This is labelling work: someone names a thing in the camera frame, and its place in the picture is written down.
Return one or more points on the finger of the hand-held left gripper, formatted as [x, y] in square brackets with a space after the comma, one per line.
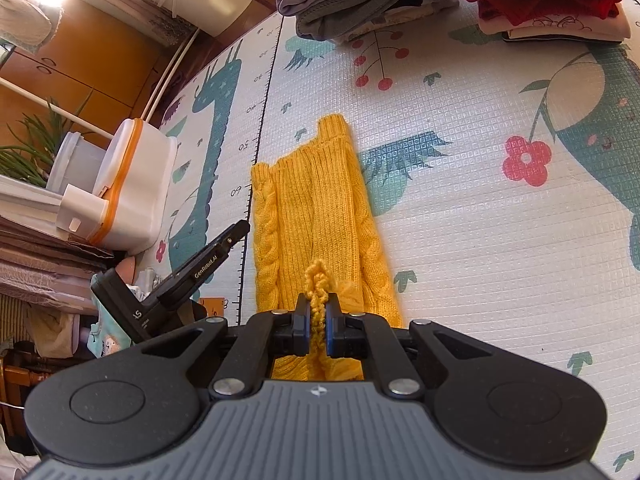
[234, 237]

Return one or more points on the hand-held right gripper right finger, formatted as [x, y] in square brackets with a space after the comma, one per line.
[331, 332]

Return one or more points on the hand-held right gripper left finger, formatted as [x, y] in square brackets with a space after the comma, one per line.
[301, 332]

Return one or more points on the pile of white clothes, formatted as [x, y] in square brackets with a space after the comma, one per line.
[147, 280]

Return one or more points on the stack of grey folded clothes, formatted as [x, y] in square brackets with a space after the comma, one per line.
[350, 0]

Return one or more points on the stack of colourful folded clothes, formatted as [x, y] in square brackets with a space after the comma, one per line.
[550, 10]

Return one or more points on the teal lion print shirt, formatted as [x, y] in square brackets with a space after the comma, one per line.
[102, 340]

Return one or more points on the orange card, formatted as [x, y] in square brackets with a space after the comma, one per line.
[212, 305]

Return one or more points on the pile of mixed cloths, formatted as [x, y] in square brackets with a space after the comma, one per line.
[50, 322]

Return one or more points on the white box with orange band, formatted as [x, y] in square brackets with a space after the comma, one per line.
[140, 185]

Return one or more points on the brown patterned curtain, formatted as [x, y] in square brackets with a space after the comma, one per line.
[40, 260]

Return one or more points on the animal print play mat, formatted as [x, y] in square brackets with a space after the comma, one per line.
[475, 260]

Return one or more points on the white planter tub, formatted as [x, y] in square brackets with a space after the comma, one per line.
[80, 160]

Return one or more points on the white slanted board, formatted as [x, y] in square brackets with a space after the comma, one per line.
[25, 200]

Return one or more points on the white floor pipe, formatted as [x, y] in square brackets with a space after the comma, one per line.
[170, 75]

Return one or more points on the green leafy plant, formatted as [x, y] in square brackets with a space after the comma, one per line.
[30, 160]

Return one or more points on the white metal tube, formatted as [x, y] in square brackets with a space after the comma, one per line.
[50, 106]

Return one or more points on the wooden cabinet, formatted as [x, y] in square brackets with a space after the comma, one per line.
[85, 60]

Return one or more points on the lace curtain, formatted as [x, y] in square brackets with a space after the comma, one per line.
[150, 20]

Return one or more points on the pale hanging cloth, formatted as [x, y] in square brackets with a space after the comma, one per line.
[20, 15]

